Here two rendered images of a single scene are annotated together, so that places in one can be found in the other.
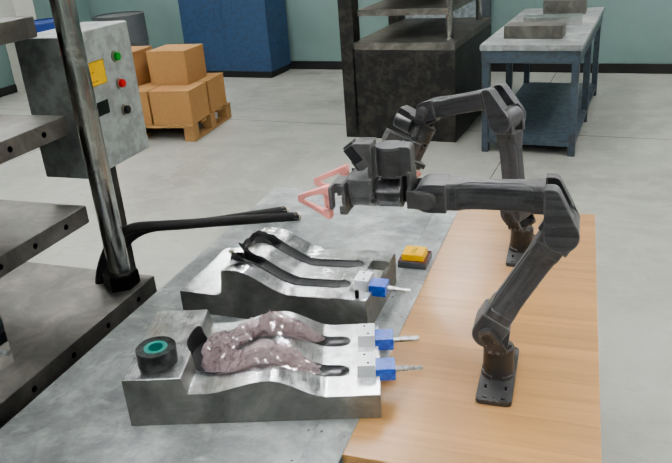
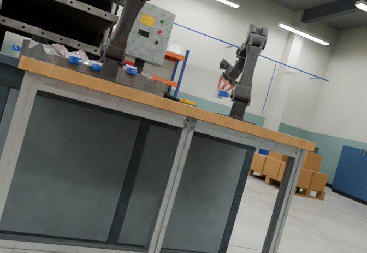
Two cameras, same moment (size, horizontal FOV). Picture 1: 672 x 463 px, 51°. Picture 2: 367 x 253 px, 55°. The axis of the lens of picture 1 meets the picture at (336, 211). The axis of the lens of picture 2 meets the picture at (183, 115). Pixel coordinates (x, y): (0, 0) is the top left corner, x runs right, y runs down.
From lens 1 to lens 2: 183 cm
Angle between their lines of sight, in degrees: 49
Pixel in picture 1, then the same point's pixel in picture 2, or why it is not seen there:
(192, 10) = (345, 158)
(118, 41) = (167, 18)
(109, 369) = not seen: hidden behind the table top
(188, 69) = (306, 161)
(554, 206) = not seen: outside the picture
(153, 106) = (280, 170)
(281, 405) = (39, 56)
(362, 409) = (49, 61)
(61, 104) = not seen: hidden behind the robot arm
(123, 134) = (150, 50)
